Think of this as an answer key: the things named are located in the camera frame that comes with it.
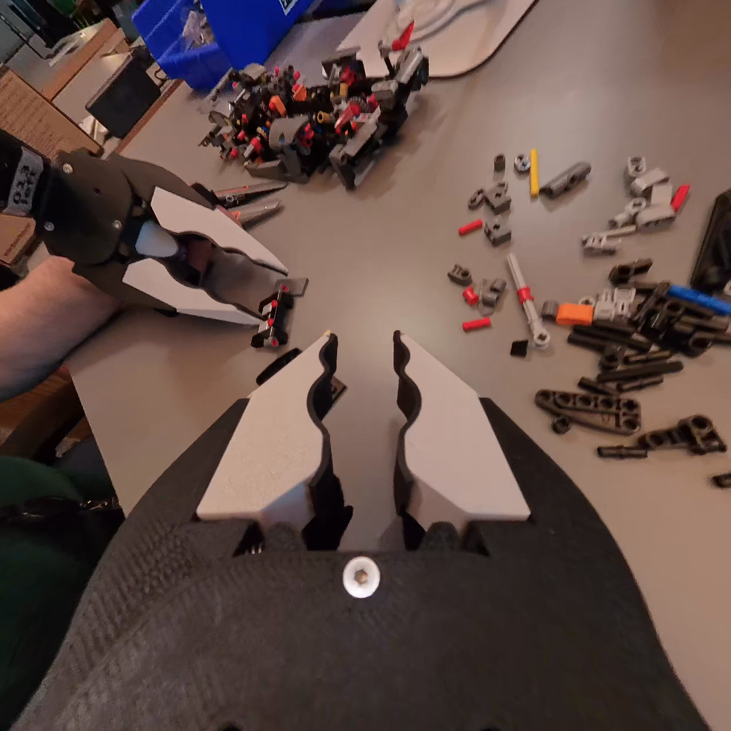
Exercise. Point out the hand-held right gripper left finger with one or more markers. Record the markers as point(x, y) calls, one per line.
point(268, 451)

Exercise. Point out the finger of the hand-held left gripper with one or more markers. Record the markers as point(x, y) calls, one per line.
point(177, 291)
point(217, 228)

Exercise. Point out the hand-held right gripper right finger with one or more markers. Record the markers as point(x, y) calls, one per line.
point(457, 451)

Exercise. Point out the small black lego assembly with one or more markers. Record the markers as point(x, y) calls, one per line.
point(274, 320)

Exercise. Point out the person's left forearm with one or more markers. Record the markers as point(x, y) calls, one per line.
point(40, 325)

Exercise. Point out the grey pointed lego panel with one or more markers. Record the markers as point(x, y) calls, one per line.
point(257, 214)
point(251, 193)

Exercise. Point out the black curved lego beam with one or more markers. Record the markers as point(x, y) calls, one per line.
point(277, 365)

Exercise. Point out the black lego plate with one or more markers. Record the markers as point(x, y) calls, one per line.
point(337, 388)

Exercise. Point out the red lego pin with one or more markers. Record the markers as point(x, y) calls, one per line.
point(477, 324)
point(470, 227)

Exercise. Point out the cluster of black lego beams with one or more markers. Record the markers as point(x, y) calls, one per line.
point(594, 416)

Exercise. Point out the partly built lego car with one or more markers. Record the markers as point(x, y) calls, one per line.
point(320, 114)

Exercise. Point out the red lego bush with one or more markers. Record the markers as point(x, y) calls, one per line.
point(469, 295)

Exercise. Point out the long grey lego axle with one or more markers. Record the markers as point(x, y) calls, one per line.
point(525, 300)

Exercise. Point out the orange lego piece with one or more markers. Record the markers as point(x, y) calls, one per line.
point(574, 314)

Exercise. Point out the pile of black lego pieces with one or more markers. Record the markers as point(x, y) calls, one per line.
point(657, 331)

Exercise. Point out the blue lego beam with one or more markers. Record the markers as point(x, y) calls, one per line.
point(699, 298)

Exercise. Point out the yellow lego axle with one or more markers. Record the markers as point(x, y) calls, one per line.
point(534, 171)

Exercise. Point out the cardboard box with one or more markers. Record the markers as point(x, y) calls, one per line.
point(34, 114)

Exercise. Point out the black case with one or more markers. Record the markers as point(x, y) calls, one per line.
point(123, 97)

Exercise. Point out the blue plastic bin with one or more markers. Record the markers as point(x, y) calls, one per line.
point(251, 28)

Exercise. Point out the cluster of dark grey connectors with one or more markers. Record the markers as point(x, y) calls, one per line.
point(497, 200)

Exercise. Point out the white book stand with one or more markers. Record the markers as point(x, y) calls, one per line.
point(457, 48)

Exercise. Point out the cluster of light grey connectors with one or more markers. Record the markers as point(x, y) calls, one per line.
point(651, 217)

